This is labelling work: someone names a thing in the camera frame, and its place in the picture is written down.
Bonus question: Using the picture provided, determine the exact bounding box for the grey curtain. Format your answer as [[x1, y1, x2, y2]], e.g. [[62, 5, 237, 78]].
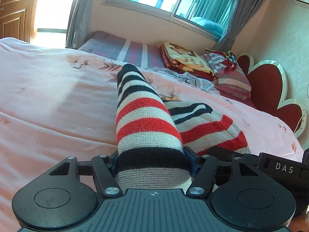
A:
[[66, 0, 97, 49], [214, 0, 277, 53]]

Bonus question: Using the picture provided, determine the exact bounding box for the grey striped pillow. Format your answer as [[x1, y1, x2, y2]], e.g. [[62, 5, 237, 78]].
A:
[[204, 49, 239, 78]]

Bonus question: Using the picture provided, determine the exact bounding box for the light blue crumpled cloth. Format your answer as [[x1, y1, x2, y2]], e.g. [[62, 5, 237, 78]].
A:
[[147, 66, 220, 92]]

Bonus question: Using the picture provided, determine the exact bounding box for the red ribbon decoration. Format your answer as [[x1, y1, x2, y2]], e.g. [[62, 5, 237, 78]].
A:
[[221, 51, 239, 71]]

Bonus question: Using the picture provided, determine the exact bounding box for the pink floral bed cover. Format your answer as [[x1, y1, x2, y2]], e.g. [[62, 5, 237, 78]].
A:
[[0, 37, 305, 232]]

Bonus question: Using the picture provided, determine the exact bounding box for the teal quilt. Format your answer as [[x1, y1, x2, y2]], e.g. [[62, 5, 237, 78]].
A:
[[191, 16, 225, 36]]

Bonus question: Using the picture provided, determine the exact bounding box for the striped knitted sock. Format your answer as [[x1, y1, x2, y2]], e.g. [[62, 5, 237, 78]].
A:
[[113, 63, 251, 194]]

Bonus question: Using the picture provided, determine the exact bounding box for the red heart-shaped headboard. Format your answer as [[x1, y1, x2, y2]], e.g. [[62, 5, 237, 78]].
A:
[[237, 54, 307, 139]]

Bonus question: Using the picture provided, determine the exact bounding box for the folded yellow printed blanket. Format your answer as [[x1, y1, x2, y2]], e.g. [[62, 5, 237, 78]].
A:
[[158, 42, 218, 82]]

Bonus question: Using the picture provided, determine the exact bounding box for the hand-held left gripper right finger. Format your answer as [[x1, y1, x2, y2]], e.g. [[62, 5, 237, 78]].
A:
[[184, 146, 261, 195]]

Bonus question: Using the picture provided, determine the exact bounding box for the striped mattress sheet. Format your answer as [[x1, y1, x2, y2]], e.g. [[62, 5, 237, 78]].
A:
[[77, 30, 165, 69]]

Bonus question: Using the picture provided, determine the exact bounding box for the wooden door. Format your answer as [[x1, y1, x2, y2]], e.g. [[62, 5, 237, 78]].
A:
[[0, 0, 41, 43]]

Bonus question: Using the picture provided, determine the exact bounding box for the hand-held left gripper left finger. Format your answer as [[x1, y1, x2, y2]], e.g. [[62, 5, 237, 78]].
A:
[[48, 150, 123, 198]]

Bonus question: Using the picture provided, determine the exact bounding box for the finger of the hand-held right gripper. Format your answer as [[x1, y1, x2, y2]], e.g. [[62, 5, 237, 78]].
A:
[[207, 146, 261, 168]]

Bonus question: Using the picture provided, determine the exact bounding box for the red striped pillow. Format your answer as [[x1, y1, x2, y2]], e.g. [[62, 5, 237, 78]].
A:
[[216, 64, 252, 100]]

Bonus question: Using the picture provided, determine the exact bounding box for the person's right hand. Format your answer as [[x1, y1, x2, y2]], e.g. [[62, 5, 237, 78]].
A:
[[293, 211, 309, 232]]

